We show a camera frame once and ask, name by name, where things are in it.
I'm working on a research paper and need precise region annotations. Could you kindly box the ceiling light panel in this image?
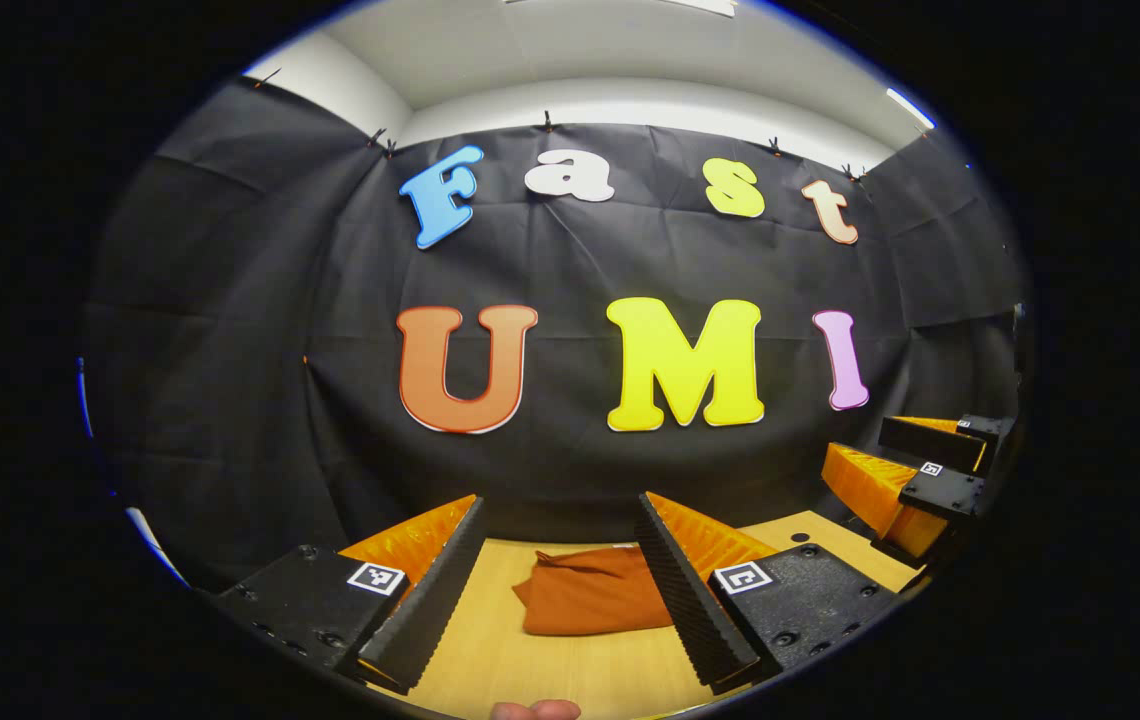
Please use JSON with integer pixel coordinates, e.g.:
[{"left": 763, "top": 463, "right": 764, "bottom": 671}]
[{"left": 505, "top": 0, "right": 739, "bottom": 17}]

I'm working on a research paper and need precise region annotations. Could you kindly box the orange shirt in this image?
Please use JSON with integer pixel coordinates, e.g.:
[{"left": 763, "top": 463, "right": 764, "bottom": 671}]
[{"left": 512, "top": 545, "right": 676, "bottom": 637}]

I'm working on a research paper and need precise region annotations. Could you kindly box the black backdrop cloth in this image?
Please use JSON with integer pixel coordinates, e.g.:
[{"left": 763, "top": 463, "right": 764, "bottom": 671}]
[{"left": 80, "top": 75, "right": 1031, "bottom": 591}]

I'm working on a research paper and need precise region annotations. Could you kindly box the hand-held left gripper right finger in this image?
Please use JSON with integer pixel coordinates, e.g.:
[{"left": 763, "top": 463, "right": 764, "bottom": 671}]
[{"left": 637, "top": 490, "right": 899, "bottom": 696}]

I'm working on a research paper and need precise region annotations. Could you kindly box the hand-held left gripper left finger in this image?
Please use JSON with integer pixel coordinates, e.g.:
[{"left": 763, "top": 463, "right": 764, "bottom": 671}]
[{"left": 198, "top": 494, "right": 488, "bottom": 696}]

